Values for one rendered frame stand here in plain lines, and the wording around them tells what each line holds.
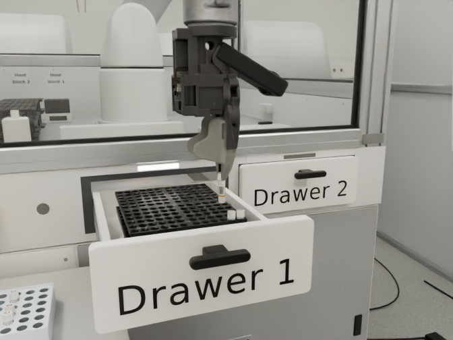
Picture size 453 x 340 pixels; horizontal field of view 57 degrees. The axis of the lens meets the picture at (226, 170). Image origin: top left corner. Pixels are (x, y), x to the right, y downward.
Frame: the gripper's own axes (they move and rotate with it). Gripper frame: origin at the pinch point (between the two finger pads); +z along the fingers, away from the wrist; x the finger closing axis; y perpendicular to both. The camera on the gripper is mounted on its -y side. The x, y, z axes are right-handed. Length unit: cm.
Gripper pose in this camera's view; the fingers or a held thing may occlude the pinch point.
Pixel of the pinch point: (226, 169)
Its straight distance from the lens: 61.8
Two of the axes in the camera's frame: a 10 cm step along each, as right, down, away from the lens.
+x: 3.0, 2.1, -9.3
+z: 0.1, 9.8, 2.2
